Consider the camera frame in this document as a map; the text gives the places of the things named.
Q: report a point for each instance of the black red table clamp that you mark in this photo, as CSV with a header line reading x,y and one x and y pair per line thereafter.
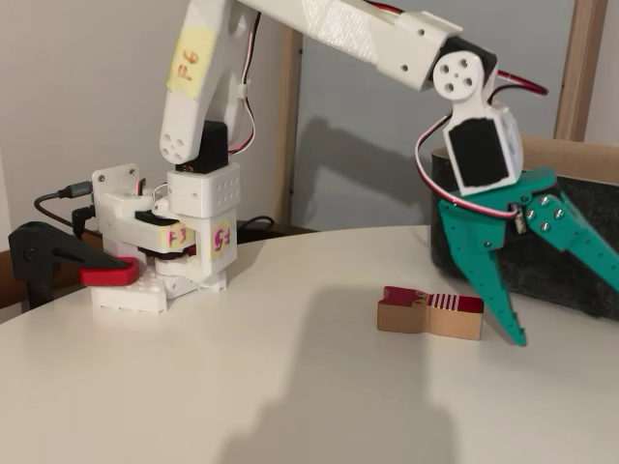
x,y
38,246

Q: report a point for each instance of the wooden shelf post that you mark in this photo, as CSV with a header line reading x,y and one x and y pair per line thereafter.
x,y
578,48
289,145

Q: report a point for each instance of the grey felt box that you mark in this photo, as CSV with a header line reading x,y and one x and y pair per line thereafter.
x,y
570,285

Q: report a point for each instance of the red wooden cat block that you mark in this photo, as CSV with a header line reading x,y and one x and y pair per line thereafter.
x,y
425,324

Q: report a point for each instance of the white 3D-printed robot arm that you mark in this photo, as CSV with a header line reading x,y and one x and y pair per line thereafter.
x,y
338,29

